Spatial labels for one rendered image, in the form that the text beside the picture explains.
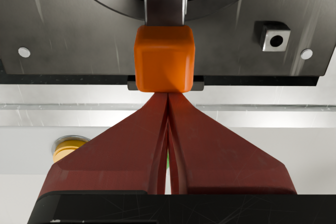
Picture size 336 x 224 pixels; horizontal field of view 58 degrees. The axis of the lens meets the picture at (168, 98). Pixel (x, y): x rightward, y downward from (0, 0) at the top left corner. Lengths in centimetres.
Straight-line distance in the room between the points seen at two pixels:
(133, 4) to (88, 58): 6
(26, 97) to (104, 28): 10
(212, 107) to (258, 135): 18
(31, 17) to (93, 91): 7
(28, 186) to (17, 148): 23
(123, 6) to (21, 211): 49
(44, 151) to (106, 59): 13
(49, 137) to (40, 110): 3
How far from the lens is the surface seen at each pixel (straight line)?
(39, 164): 33
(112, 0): 18
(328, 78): 27
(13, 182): 56
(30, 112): 29
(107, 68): 23
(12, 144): 32
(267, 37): 21
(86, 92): 26
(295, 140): 46
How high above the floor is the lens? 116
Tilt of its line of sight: 53 degrees down
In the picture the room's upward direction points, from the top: 180 degrees counter-clockwise
